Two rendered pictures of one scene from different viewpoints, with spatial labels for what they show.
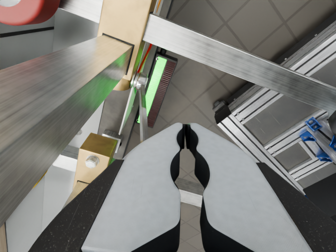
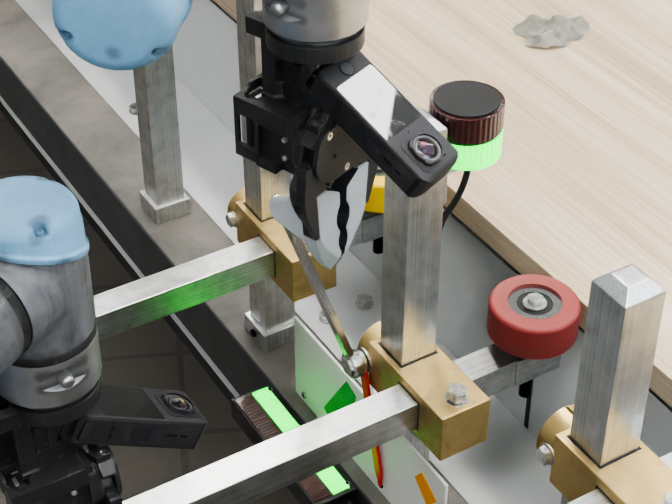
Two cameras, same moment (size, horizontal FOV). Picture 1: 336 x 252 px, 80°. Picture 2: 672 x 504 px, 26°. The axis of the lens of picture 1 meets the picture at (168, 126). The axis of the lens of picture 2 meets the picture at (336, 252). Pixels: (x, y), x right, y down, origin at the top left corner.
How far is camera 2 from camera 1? 106 cm
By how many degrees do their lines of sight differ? 37
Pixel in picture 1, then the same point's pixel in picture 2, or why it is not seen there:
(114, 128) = (290, 350)
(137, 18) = (423, 385)
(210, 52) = (326, 428)
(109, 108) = not seen: hidden behind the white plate
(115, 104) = not seen: hidden behind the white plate
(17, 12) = (502, 292)
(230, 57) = (302, 442)
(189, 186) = (129, 317)
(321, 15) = not seen: outside the picture
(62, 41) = (497, 421)
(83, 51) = (428, 280)
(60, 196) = (222, 178)
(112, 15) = (444, 369)
